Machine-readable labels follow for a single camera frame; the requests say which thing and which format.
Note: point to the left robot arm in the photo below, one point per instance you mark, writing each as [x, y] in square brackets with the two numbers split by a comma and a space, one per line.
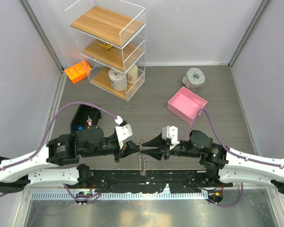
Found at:
[45, 166]

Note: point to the black storage bin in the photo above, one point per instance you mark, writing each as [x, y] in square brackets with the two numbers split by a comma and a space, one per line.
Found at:
[85, 116]

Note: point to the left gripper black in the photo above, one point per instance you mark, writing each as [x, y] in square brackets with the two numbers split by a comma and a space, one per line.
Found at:
[128, 148]

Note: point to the white cable duct strip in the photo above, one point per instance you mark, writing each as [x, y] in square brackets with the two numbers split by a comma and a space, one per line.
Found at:
[165, 195]

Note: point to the white toilet paper roll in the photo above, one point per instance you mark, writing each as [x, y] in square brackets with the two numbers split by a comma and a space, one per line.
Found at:
[118, 80]

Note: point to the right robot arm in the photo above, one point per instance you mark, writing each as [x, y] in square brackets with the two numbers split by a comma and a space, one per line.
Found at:
[223, 164]

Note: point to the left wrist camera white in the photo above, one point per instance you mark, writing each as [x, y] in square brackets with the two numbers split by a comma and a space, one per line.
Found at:
[124, 130]

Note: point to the grey wrapped tissue roll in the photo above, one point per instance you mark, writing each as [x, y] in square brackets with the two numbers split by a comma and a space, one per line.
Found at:
[193, 79]

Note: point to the white wire shelf rack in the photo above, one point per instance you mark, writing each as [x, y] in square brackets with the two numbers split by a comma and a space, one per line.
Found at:
[119, 23]

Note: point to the orange plastic crate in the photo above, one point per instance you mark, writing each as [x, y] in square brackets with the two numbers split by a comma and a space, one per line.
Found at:
[78, 71]

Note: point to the yellow snack packet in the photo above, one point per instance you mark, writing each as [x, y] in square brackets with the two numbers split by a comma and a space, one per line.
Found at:
[106, 45]

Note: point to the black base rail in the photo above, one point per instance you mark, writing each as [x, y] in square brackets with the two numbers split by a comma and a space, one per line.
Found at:
[155, 181]

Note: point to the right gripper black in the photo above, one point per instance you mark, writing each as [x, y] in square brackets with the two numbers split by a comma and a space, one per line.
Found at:
[157, 153]

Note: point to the metal keyring disc with rings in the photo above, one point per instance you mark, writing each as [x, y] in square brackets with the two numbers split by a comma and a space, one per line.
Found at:
[142, 159]

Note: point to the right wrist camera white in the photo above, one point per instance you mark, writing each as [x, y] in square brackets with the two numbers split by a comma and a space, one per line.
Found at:
[170, 132]

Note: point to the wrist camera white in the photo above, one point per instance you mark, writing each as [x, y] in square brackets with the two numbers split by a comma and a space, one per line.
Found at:
[124, 130]
[170, 132]

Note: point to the pink open box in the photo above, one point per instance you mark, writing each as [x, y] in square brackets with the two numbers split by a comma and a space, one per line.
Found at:
[185, 104]

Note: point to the cream lotion pump bottle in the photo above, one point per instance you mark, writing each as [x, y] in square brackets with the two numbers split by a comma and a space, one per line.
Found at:
[132, 75]

